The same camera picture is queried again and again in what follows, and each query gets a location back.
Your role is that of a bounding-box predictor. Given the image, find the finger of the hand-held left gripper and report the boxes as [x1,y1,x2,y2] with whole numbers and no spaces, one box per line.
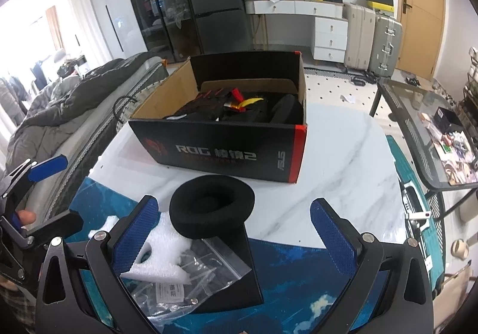
[0,155,69,216]
[10,208,85,249]

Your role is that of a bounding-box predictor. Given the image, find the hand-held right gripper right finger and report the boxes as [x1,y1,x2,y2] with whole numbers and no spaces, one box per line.
[310,197,436,334]

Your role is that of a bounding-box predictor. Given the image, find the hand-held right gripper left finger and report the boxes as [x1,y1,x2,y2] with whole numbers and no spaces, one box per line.
[35,195,159,334]

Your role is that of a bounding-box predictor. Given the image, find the white foam piece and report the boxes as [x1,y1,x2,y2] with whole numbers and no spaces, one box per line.
[89,211,193,284]

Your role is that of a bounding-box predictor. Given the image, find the black fabric ear cushion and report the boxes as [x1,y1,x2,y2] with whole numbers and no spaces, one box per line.
[169,175,256,239]

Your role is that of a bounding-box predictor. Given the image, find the clear plastic bag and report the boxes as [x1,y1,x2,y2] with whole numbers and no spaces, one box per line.
[129,237,252,320]

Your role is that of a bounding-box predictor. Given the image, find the black cardboard box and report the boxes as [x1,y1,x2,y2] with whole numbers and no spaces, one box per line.
[128,51,308,184]

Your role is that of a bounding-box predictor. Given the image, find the yellow tag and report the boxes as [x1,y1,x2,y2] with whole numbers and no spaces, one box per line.
[224,95,266,112]

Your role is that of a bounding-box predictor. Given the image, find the person's left forearm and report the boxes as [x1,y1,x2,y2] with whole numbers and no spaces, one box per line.
[0,274,38,334]

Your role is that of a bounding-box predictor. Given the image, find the person's left hand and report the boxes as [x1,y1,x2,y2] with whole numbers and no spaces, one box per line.
[18,209,37,226]

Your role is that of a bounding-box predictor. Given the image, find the blue desk mat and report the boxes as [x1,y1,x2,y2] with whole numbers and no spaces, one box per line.
[67,177,378,334]

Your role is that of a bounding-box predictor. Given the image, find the grey duvet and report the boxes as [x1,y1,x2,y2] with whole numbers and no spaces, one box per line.
[7,51,168,170]

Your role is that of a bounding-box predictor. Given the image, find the teal rug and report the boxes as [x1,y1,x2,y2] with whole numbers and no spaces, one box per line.
[384,134,447,301]

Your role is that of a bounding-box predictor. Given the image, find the black card sheet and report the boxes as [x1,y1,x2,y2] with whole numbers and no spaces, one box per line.
[190,224,264,314]

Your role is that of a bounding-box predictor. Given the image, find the orange curtain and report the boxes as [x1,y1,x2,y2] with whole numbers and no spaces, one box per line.
[47,5,63,51]

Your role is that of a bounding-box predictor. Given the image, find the glass table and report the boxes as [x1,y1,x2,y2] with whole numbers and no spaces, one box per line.
[370,78,478,230]

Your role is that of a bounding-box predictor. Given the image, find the small black box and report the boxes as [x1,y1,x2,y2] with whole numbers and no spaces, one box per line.
[433,107,465,129]

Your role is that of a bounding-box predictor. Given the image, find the shoe rack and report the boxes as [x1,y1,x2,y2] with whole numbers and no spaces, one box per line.
[461,46,478,125]

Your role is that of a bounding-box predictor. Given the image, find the glass display cabinet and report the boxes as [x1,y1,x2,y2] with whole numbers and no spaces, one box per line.
[117,0,204,64]

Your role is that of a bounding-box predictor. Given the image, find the beige suitcase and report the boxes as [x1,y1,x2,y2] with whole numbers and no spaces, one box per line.
[344,2,376,71]

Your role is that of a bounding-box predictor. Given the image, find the silver suitcase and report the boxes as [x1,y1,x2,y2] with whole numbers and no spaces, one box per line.
[368,13,403,78]

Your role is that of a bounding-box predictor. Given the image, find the white desk with drawers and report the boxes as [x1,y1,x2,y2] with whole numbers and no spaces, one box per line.
[243,0,349,62]

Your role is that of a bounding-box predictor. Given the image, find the wooden door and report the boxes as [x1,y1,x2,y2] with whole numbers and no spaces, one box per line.
[395,0,445,81]

